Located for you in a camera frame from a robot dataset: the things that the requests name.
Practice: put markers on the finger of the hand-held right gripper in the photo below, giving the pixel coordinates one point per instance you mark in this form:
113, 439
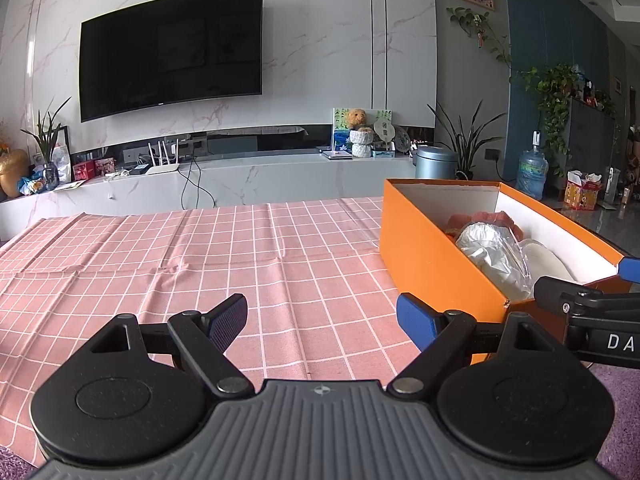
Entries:
555, 292
631, 267

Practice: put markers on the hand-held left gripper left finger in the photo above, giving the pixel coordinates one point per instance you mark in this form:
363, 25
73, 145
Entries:
227, 321

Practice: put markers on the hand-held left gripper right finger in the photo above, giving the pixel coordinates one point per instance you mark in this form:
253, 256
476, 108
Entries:
415, 320

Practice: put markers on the white wrapper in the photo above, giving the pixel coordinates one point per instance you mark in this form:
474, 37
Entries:
547, 260

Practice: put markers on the clear plastic bag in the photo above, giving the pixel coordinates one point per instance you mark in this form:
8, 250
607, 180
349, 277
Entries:
492, 255

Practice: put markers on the orange cardboard box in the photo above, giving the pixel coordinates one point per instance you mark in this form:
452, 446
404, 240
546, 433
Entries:
425, 240

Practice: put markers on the purple fleece clothing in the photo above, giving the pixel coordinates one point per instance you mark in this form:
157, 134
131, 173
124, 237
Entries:
622, 420

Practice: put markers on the white floor device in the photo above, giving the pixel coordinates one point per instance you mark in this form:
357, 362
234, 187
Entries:
611, 185

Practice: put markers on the red gift box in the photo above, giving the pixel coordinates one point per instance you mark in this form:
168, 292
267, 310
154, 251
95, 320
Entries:
580, 197

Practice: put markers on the pink checked tablecloth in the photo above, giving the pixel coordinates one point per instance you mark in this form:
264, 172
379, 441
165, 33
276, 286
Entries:
150, 270

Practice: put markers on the blue water bottle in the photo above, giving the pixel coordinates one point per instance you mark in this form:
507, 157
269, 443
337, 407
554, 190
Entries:
532, 175

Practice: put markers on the grey cabinet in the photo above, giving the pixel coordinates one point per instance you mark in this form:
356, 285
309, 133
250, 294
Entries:
590, 140

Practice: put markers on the white marble TV console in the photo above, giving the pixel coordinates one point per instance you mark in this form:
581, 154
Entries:
275, 180

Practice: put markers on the white water pump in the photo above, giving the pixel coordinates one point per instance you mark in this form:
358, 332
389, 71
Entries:
537, 139

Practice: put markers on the grey metal trash can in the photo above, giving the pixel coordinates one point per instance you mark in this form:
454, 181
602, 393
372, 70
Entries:
435, 165

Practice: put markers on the white router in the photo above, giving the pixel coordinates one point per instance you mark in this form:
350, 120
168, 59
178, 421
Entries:
162, 169

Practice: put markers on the blue tissue box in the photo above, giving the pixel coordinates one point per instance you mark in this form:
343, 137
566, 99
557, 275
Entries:
384, 154

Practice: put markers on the long-leaf potted plant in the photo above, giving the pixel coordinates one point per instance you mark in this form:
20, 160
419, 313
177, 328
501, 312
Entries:
470, 145

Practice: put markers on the grey set-top box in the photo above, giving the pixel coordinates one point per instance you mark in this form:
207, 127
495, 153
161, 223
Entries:
232, 145

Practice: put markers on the decorative plate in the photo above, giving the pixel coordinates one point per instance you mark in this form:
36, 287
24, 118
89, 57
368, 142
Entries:
402, 139

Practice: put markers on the grey laptop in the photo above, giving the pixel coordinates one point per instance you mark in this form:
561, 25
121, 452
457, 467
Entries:
335, 154

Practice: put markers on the trailing pothos plant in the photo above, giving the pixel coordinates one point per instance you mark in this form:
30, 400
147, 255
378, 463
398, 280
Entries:
555, 90

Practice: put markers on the round paper fan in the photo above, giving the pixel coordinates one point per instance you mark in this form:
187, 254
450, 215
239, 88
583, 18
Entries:
384, 129

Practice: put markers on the green blue picture book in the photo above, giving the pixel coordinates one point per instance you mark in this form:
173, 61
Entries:
340, 135

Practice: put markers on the brown teddy bear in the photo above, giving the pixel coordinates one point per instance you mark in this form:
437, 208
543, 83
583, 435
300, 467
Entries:
356, 118

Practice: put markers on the plant in glass vase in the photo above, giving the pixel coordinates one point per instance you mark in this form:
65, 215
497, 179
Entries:
50, 177

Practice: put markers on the blue snack bag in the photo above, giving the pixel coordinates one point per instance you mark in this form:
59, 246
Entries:
32, 186

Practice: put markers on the gold vase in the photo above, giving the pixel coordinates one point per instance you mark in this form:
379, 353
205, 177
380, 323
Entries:
12, 175

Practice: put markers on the hanging vine plant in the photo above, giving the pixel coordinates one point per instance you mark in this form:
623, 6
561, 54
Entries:
472, 20

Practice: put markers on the wall outlet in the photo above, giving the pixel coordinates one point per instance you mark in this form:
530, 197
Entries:
493, 154

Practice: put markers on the black wall television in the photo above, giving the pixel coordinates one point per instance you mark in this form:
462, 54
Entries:
170, 50

